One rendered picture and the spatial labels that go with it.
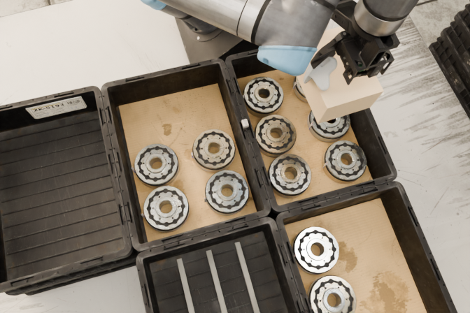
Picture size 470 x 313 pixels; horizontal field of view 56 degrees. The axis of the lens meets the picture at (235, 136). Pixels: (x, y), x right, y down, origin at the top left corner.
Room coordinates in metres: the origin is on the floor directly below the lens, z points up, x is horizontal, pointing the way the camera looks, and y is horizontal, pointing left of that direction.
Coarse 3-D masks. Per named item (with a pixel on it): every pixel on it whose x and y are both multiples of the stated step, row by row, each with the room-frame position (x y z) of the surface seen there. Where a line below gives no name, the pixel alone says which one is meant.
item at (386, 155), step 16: (240, 96) 0.46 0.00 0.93; (368, 112) 0.47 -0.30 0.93; (256, 144) 0.35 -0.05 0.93; (384, 144) 0.40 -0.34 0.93; (256, 160) 0.31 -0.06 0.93; (384, 176) 0.32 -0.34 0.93; (272, 192) 0.24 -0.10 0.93; (336, 192) 0.27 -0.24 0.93; (272, 208) 0.21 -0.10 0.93; (288, 208) 0.22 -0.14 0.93
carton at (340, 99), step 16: (336, 32) 0.54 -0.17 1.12; (320, 48) 0.50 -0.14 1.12; (336, 80) 0.43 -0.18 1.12; (352, 80) 0.44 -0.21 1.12; (368, 80) 0.44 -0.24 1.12; (320, 96) 0.40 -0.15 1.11; (336, 96) 0.40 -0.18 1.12; (352, 96) 0.40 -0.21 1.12; (368, 96) 0.41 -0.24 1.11; (320, 112) 0.38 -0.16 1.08; (336, 112) 0.39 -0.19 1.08; (352, 112) 0.41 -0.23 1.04
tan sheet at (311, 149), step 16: (240, 80) 0.56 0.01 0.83; (288, 80) 0.58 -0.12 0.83; (288, 96) 0.53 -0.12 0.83; (288, 112) 0.49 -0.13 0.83; (304, 112) 0.49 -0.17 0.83; (304, 128) 0.45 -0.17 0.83; (304, 144) 0.41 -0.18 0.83; (320, 144) 0.41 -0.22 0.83; (272, 160) 0.35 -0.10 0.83; (320, 160) 0.37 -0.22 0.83; (288, 176) 0.32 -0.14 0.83; (320, 176) 0.33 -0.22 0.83; (368, 176) 0.35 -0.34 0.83; (304, 192) 0.28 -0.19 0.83; (320, 192) 0.29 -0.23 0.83
